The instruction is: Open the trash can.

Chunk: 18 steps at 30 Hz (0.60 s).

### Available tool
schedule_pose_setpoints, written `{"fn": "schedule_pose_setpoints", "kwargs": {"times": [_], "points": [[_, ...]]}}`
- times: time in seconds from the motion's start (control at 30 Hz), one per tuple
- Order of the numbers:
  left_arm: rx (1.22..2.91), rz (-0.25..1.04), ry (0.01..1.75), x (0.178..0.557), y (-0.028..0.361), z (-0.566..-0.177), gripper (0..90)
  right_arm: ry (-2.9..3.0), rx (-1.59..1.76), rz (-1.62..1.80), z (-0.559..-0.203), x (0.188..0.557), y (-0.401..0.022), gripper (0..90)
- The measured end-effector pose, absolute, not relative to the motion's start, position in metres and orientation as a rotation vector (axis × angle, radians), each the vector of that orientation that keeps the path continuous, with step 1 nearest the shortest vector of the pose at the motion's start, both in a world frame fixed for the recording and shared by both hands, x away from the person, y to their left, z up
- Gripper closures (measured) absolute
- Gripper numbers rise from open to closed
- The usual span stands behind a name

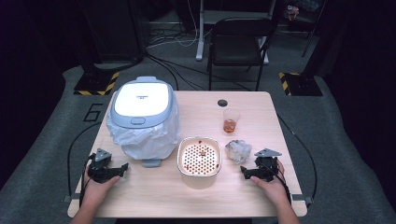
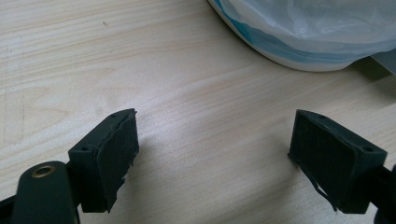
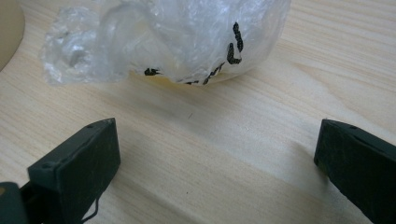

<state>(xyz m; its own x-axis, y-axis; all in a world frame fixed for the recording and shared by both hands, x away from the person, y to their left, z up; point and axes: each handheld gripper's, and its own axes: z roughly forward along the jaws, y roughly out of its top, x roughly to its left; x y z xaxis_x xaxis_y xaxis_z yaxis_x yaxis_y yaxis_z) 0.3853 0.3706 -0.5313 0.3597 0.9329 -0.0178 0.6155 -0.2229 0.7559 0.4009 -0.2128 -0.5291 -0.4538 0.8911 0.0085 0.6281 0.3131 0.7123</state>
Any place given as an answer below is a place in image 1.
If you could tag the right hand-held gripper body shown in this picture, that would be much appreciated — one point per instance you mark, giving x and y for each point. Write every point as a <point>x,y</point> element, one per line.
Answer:
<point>267,163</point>

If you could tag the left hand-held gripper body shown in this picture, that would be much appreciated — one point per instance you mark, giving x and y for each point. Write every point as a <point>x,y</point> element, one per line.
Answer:
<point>100,161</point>

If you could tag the red fruit tea dregs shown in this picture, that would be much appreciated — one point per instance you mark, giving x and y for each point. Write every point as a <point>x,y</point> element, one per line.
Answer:
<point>230,125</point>

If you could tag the clear plastic cup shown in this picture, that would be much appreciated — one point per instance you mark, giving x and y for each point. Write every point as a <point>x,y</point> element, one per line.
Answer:
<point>231,119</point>

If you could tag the person's right hand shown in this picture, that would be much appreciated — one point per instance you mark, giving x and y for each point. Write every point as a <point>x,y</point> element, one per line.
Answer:
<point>273,189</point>

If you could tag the person's left hand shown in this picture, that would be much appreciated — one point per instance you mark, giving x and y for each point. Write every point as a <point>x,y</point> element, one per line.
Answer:
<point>96,189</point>

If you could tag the crumpled clear plastic wrap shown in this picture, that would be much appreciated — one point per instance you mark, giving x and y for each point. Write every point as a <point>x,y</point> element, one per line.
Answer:
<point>238,151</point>

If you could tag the white plastic trash bag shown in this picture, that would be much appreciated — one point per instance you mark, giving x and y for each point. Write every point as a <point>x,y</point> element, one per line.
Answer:
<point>149,141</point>

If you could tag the grey table edge clamp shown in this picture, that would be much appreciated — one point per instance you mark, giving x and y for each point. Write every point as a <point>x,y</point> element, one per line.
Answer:
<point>303,199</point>
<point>71,198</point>

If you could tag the white perforated strainer basket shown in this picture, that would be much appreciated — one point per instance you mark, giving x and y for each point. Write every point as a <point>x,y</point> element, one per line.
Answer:
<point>199,155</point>

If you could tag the white and grey trash can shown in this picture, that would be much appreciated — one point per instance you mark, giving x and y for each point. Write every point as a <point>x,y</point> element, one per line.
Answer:
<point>141,99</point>

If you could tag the black striped stand base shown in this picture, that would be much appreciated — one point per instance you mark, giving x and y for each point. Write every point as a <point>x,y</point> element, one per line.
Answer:
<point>302,84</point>
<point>93,84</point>

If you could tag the black folding chair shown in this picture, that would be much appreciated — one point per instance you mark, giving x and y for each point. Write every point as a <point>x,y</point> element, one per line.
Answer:
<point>238,46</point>

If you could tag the white desk frame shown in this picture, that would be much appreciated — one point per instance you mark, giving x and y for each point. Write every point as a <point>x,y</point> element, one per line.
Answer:
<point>200,37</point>

